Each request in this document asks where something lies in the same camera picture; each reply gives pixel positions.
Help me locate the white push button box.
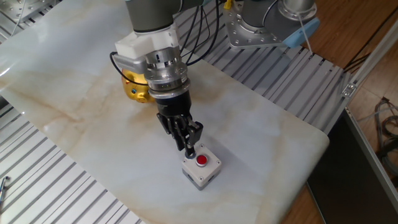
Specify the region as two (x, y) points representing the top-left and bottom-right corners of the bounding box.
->
(181, 144), (223, 191)

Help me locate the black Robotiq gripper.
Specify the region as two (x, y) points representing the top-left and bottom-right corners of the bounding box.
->
(155, 91), (205, 156)

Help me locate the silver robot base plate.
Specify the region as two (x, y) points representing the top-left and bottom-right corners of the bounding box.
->
(222, 0), (289, 50)

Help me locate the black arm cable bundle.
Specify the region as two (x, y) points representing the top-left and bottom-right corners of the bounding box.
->
(178, 0), (221, 67)

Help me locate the golden piggy bank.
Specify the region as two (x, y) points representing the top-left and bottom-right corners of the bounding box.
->
(121, 68), (156, 104)

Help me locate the silver perforated metal plate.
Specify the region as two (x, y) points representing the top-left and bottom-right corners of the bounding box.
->
(0, 0), (55, 24)

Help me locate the small metal tool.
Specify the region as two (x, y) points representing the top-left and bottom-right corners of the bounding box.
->
(0, 175), (11, 206)

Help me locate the black camera cable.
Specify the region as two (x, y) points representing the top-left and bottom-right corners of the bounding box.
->
(109, 51), (149, 86)

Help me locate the white marble board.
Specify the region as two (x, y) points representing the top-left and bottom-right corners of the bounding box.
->
(0, 0), (330, 224)

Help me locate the aluminium rail with bracket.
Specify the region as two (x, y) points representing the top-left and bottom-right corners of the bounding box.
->
(340, 18), (398, 99)

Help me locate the black side panel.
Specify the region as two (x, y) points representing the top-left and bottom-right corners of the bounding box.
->
(306, 108), (398, 224)

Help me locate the grey floor cable bundle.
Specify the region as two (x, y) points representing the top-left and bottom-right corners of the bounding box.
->
(357, 96), (398, 187)

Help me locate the aluminium frame rail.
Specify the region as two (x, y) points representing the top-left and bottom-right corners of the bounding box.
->
(343, 105), (398, 197)

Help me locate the white zip tie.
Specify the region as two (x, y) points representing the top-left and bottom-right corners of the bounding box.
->
(297, 14), (314, 58)

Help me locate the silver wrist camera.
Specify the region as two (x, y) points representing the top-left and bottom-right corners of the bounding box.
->
(116, 55), (149, 75)

